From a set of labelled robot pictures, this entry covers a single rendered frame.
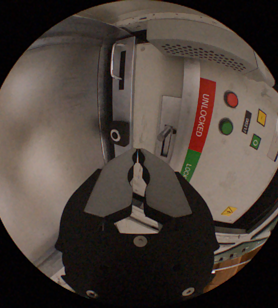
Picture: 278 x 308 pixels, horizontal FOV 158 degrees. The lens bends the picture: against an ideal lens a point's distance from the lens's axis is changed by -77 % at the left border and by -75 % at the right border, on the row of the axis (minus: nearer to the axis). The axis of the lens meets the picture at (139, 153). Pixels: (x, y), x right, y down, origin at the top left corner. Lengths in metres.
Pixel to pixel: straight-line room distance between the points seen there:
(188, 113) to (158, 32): 0.14
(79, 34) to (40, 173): 0.31
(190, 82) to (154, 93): 0.09
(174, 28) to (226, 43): 0.06
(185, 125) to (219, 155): 0.12
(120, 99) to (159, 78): 0.11
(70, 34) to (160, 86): 0.25
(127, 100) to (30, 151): 0.24
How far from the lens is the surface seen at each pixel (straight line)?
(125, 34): 0.31
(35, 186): 0.26
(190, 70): 0.20
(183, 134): 0.20
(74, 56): 0.27
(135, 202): 0.48
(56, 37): 0.27
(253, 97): 0.27
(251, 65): 0.16
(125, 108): 0.27
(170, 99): 0.24
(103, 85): 0.30
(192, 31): 0.15
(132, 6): 0.33
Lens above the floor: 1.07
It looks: 23 degrees down
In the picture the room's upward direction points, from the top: 109 degrees clockwise
